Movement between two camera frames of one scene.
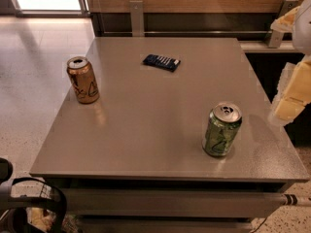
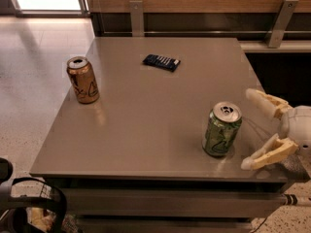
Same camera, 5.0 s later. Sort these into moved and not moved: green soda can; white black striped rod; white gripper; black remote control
Moved: white gripper
Not moved: black remote control; green soda can; white black striped rod
